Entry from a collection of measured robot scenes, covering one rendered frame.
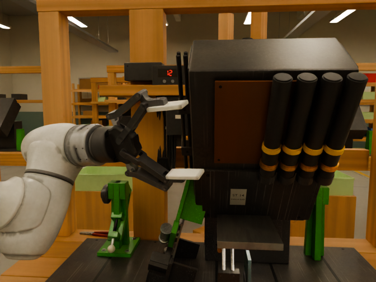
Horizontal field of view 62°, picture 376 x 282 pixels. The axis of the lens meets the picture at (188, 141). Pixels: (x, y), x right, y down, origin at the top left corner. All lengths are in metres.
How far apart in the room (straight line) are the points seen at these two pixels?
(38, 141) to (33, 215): 0.16
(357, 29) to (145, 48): 11.14
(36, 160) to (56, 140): 0.06
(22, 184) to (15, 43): 12.54
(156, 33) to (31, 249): 0.95
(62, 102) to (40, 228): 0.85
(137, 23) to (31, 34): 11.60
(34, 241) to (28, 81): 12.18
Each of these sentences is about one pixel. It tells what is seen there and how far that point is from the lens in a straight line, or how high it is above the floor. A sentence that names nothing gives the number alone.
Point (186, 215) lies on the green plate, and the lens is 1.00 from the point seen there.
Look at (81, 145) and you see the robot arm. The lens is 0.65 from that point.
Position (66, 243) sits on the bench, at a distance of 1.50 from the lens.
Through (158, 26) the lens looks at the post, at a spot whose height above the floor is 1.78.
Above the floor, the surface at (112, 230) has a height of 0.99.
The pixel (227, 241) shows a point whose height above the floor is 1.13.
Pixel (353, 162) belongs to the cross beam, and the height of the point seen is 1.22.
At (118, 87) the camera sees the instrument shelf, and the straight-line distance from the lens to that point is 1.23.
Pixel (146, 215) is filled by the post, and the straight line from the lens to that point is 1.41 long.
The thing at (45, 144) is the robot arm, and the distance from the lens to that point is 0.71.
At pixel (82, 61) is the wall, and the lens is 11.96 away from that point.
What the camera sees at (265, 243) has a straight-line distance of 0.83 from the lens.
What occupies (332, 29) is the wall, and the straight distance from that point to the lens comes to 11.93.
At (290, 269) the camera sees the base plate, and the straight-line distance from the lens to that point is 1.23.
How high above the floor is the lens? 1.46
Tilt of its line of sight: 6 degrees down
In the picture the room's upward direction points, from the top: straight up
